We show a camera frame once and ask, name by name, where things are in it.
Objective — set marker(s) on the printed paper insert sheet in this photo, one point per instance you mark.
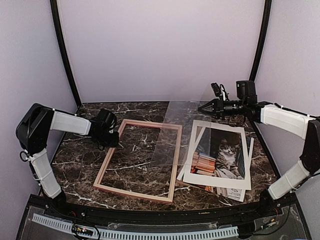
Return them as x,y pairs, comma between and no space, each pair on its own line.
232,193

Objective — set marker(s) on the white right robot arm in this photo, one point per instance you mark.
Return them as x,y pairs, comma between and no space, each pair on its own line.
293,135

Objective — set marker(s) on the black corner post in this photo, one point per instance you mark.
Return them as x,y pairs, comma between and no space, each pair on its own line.
261,39
63,51

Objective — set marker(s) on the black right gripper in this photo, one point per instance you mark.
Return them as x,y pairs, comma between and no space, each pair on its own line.
219,112

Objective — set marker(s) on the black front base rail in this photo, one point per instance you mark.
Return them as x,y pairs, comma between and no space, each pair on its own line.
244,216

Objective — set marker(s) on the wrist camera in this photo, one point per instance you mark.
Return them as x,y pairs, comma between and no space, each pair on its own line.
245,89
106,119

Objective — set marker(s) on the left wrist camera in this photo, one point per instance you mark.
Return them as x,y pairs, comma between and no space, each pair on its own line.
106,119

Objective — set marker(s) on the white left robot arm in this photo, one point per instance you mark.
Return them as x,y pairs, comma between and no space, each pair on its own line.
33,132

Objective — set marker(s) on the right black corner post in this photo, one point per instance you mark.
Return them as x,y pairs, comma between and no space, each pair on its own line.
261,39

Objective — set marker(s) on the cat and books photo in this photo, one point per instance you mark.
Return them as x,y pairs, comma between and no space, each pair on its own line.
219,154

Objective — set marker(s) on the white photo mat board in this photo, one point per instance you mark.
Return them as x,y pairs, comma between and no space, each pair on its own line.
198,129

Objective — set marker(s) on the left black corner post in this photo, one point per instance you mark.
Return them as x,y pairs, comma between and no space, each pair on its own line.
63,51

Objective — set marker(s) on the clear acrylic sheet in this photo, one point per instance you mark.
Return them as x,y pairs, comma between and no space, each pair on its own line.
181,111

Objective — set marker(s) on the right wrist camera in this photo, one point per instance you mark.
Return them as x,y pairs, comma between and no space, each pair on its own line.
245,89

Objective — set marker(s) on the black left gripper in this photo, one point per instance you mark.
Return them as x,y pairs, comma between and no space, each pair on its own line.
114,143

